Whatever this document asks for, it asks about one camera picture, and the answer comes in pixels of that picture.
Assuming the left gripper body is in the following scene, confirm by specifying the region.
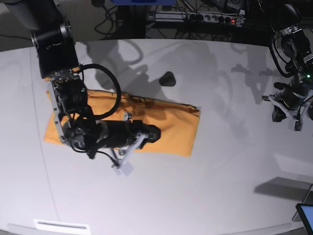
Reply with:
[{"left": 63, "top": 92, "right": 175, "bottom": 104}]
[{"left": 274, "top": 82, "right": 312, "bottom": 109}]

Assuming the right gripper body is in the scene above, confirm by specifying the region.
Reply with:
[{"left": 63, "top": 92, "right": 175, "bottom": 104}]
[{"left": 97, "top": 120, "right": 144, "bottom": 149}]

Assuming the orange T-shirt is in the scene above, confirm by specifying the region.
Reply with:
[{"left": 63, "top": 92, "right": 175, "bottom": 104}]
[{"left": 44, "top": 90, "right": 201, "bottom": 157}]

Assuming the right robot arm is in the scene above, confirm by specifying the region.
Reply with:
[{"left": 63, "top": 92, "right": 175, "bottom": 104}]
[{"left": 4, "top": 0, "right": 161, "bottom": 159}]

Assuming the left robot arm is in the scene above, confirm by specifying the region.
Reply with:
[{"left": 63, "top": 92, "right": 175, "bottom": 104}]
[{"left": 258, "top": 0, "right": 313, "bottom": 122}]

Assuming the black triangular object on table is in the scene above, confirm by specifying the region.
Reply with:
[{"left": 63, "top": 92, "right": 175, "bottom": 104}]
[{"left": 158, "top": 71, "right": 177, "bottom": 87}]

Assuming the tablet on stand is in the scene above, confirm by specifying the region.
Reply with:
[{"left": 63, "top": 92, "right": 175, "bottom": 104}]
[{"left": 292, "top": 184, "right": 313, "bottom": 235}]

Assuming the white power strip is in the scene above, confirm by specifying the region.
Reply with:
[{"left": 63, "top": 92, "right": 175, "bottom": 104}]
[{"left": 147, "top": 11, "right": 245, "bottom": 26}]

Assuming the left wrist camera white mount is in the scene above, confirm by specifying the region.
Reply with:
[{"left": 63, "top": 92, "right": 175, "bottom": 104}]
[{"left": 262, "top": 95, "right": 313, "bottom": 132}]

